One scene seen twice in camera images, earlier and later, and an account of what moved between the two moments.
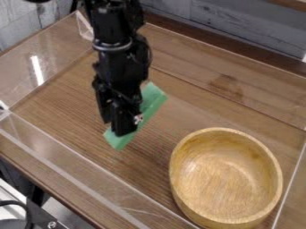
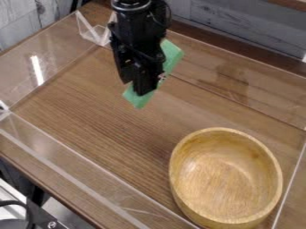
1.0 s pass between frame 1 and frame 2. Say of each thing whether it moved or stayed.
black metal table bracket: stayed
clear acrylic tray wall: stayed
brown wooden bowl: stayed
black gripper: moved
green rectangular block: moved
